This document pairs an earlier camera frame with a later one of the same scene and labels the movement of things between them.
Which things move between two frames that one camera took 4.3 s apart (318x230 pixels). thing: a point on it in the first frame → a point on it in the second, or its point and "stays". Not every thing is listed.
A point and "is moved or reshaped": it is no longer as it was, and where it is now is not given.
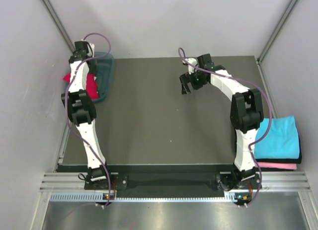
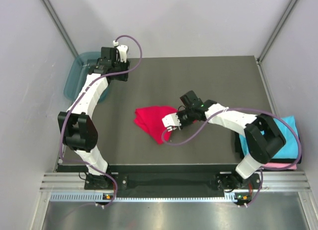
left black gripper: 92,68 → 124,66
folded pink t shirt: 286,166 stays
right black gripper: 185,80 → 179,114
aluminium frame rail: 272,182 stays
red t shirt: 91,85 is moved or reshaped
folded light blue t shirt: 280,142 stays
